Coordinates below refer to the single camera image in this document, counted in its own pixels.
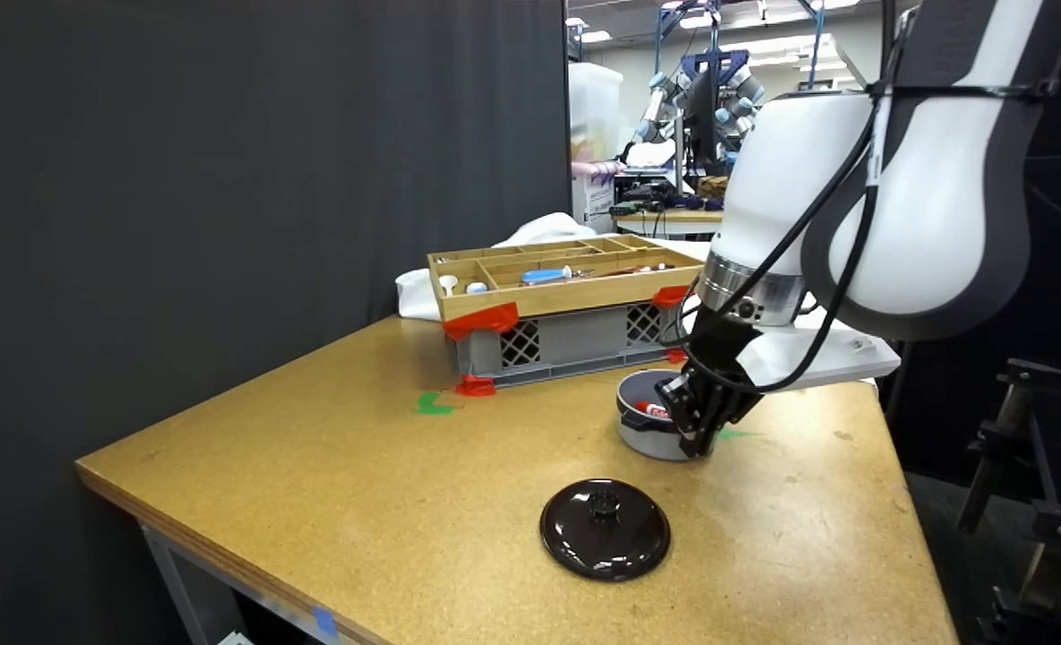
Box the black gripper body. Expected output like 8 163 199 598
656 302 765 437

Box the grey pot with black handles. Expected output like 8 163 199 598
613 370 725 465

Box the black round pot lid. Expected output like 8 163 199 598
536 478 675 585

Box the grey crate with red clips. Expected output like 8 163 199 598
437 284 709 403

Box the background work table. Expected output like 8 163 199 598
613 204 727 243

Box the wooden cutlery tray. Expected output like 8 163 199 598
423 232 709 331

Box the blue background robot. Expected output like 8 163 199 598
633 0 774 184

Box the white plastic container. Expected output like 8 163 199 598
566 60 629 165

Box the black metal stand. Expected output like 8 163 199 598
957 356 1061 645

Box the grey metal table leg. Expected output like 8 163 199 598
133 517 253 645

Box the black curtain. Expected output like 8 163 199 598
0 0 572 645

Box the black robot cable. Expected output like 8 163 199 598
719 0 918 393

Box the blue handled metal utensil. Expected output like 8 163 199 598
519 266 578 290

